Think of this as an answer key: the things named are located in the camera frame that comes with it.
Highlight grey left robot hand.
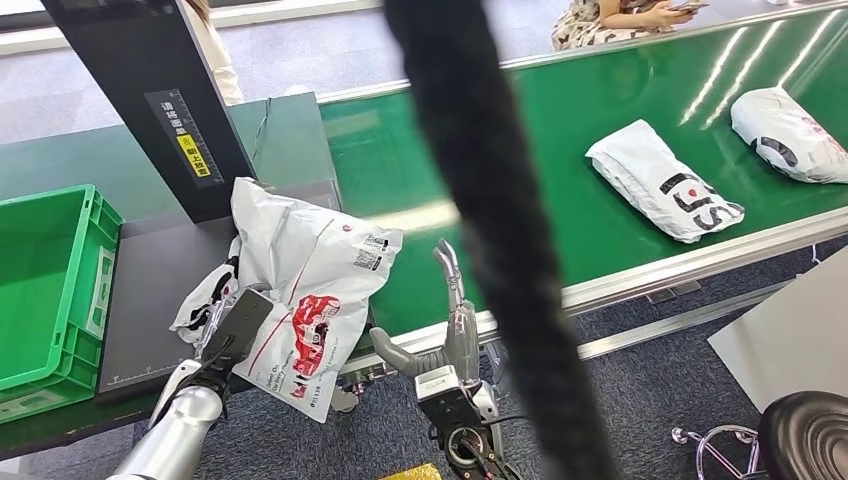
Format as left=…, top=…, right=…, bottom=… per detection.
left=192, top=286, right=277, bottom=399

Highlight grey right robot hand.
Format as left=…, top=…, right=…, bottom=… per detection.
left=368, top=239, right=482, bottom=390

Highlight white mailer bag red print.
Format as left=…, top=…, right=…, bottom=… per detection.
left=170, top=176, right=405, bottom=425

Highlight dark inbound machine platform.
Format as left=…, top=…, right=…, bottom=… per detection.
left=94, top=180, right=344, bottom=406

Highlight person behind machine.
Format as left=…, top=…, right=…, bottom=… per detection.
left=184, top=0, right=246, bottom=107

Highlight green conveyor belt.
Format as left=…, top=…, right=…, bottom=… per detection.
left=316, top=0, right=848, bottom=399

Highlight black inbound machine column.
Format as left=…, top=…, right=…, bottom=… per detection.
left=40, top=0, right=257, bottom=225

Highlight yellow foil object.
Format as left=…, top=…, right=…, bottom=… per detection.
left=377, top=462, right=444, bottom=480

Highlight green plastic crate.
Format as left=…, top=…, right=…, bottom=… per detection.
left=0, top=184, right=126, bottom=426

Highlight dark green table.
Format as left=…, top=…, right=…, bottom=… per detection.
left=0, top=91, right=344, bottom=463

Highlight white mailer bag black letters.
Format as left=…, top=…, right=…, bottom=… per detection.
left=585, top=119, right=747, bottom=245

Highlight chrome stool base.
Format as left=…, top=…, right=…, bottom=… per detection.
left=670, top=423, right=764, bottom=480

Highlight white board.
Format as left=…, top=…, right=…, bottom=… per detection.
left=707, top=246, right=848, bottom=414

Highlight person with phone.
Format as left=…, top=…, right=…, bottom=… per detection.
left=551, top=0, right=710, bottom=53

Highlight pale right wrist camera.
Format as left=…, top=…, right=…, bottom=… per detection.
left=414, top=364, right=466, bottom=407

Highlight thick black braided cable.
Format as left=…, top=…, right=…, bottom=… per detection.
left=382, top=0, right=622, bottom=480

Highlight white mailer bag black ring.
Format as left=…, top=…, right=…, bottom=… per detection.
left=730, top=86, right=848, bottom=185

